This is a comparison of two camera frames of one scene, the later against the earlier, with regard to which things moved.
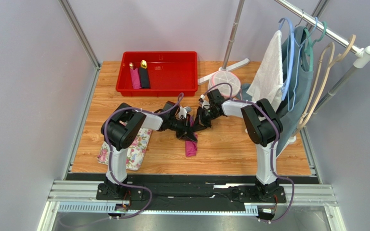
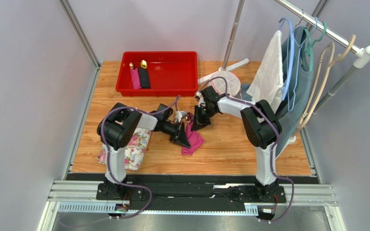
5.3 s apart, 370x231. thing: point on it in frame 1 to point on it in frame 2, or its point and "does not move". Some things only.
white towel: (268, 84) does not move
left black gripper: (187, 132) to (179, 136)
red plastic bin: (171, 73) does not move
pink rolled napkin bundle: (135, 76) does not move
